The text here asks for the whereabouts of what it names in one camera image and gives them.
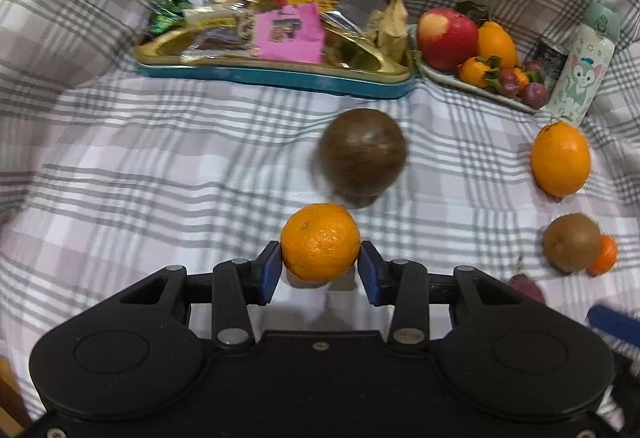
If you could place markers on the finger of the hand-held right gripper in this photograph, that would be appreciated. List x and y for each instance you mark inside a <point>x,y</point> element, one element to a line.
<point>615,324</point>

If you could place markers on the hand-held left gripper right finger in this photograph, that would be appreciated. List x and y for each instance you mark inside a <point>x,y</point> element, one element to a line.
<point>370,273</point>

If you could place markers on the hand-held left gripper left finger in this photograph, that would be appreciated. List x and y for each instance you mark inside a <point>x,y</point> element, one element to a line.
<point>270,273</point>

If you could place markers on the brown kiwi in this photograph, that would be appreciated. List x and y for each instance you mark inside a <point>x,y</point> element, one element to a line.
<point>571,243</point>

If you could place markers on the large orange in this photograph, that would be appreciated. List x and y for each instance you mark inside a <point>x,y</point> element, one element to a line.
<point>560,160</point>

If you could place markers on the small tangerine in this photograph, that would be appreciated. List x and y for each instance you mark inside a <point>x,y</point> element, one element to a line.
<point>606,255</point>
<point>521,76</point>

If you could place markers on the purple plum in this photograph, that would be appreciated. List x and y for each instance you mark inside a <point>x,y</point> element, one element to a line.
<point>510,81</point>
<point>525,289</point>
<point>534,93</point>
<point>534,67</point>

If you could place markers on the dark brown round fruit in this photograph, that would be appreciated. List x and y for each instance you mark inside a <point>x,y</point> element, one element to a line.
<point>362,157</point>

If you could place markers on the blue and gold snack tin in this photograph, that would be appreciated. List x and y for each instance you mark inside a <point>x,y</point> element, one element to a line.
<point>310,85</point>

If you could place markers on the pale green plate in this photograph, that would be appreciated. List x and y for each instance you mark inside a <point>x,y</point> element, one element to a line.
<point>450,78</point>

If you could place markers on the tangerine with leaves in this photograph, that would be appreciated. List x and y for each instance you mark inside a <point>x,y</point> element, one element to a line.
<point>475,70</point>

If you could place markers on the pink snack packet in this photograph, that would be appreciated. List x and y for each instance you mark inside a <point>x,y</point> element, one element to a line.
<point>290,32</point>

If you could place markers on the red apple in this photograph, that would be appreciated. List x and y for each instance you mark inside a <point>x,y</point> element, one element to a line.
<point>446,37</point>

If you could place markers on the gold paper packet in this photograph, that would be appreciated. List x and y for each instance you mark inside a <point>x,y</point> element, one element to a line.
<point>392,25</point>

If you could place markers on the clear packet with yellow label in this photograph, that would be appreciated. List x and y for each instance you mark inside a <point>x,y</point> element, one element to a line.
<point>215,22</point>

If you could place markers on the knobbed orange citrus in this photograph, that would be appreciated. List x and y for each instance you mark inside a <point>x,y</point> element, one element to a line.
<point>496,45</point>

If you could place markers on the cartoon cat water bottle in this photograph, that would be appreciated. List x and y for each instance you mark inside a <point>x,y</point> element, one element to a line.
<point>582,62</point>

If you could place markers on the silver foil packet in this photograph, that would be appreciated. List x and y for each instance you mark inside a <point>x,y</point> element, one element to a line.
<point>357,5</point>

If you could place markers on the dark drink can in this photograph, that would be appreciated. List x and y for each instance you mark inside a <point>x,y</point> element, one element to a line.
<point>552,55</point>

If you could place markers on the green foil candy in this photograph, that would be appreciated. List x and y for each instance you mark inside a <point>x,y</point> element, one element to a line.
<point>165,12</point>

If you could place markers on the dark green citrus leaves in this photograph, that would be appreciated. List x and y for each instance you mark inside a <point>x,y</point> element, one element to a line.
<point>472,10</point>

